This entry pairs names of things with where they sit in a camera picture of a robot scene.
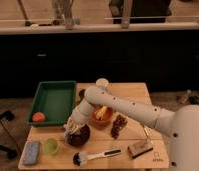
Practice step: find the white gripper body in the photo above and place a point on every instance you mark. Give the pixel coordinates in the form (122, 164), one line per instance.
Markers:
(73, 121)

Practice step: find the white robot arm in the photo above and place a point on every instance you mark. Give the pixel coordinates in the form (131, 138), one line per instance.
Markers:
(181, 126)

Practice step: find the dark purple bowl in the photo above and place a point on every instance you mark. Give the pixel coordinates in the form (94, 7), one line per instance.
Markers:
(80, 138)

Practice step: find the orange bowl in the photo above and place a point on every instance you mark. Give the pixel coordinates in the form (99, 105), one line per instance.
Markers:
(105, 120)

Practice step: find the yellow banana pieces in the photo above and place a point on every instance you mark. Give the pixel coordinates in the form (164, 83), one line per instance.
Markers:
(100, 113)

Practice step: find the green plastic tray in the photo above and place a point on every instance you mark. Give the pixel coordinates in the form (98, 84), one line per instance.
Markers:
(56, 100)

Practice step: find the brown grape bunch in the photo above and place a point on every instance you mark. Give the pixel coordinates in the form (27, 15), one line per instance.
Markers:
(118, 124)

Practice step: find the green plastic cup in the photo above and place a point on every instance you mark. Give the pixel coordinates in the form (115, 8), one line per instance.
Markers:
(49, 147)

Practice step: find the orange peach fruit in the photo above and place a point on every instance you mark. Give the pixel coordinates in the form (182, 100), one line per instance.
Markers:
(38, 117)

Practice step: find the blue grey sponge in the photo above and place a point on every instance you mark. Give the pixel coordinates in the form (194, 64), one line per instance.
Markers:
(31, 153)

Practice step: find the brown wooden block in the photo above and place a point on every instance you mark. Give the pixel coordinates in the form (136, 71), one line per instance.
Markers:
(139, 148)

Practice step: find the silver fork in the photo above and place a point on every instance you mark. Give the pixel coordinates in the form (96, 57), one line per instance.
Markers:
(146, 133)

